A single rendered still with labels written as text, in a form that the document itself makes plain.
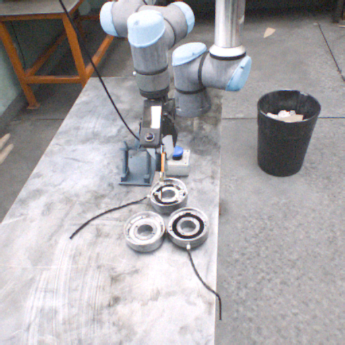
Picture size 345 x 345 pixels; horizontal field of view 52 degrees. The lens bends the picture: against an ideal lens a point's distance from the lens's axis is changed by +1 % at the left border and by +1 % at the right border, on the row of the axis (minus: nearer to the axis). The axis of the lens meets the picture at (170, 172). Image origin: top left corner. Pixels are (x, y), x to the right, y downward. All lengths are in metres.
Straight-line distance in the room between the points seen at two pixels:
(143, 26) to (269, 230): 1.44
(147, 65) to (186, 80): 0.49
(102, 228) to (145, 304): 0.25
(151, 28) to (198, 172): 0.49
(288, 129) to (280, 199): 0.41
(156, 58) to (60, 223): 0.52
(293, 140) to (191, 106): 0.90
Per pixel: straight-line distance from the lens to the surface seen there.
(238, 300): 1.72
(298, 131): 2.01
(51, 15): 2.82
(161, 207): 0.94
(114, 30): 0.92
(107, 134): 1.28
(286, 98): 2.25
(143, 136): 0.79
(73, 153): 1.24
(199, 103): 1.29
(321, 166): 2.37
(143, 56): 0.76
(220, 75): 1.18
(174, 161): 1.04
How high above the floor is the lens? 1.52
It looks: 42 degrees down
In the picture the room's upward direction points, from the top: 7 degrees counter-clockwise
